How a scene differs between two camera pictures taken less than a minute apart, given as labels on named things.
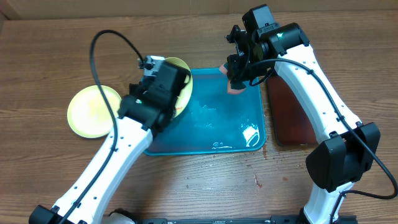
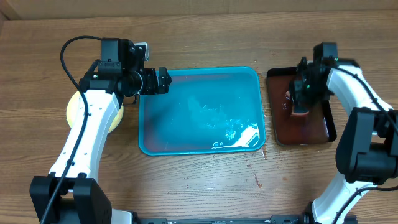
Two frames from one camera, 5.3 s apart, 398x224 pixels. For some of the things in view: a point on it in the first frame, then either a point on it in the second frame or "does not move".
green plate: x=185 y=94 → x=72 y=110
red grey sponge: x=223 y=68 → x=301 y=102
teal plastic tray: x=214 y=121 does not move
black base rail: x=273 y=219 does not move
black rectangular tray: x=290 y=124 does not move
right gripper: x=238 y=74 → x=326 y=97
